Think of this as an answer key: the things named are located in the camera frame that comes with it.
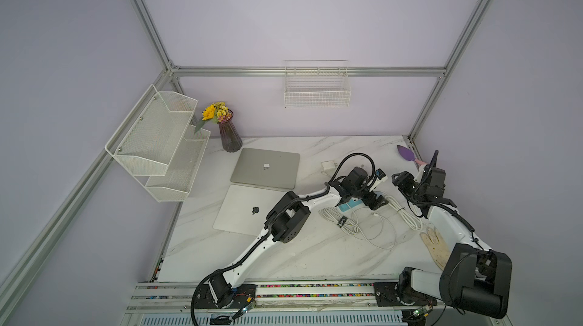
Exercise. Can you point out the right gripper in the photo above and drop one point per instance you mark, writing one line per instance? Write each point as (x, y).
(404, 179)

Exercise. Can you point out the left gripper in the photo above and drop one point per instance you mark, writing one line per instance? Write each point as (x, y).
(376, 203)

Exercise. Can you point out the turquoise power strip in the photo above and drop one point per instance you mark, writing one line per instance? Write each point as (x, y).
(350, 205)

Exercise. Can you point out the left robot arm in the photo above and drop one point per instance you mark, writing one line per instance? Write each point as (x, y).
(285, 221)

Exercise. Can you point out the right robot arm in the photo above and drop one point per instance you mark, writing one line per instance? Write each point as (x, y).
(475, 278)

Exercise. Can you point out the silver grey laptop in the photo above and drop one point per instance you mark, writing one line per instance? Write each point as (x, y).
(266, 168)

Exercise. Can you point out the white laptop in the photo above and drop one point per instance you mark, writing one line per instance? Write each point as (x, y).
(244, 209)

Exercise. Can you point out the purple pink spatula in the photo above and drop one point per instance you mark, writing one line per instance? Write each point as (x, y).
(409, 155)

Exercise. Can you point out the purple glass vase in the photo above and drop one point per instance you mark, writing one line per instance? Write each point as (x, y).
(230, 138)

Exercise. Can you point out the yellow flower bouquet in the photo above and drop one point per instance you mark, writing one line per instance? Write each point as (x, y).
(217, 112)

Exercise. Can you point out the white two-tier mesh shelf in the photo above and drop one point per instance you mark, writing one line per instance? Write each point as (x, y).
(159, 146)

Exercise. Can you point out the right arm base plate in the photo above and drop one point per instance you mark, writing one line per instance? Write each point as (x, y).
(391, 294)

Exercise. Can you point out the white wire wall basket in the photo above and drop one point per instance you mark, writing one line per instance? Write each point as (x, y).
(317, 84)

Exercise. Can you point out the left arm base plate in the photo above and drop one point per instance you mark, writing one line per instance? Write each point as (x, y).
(235, 298)

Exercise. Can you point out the aluminium frame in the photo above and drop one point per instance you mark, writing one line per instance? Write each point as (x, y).
(74, 73)

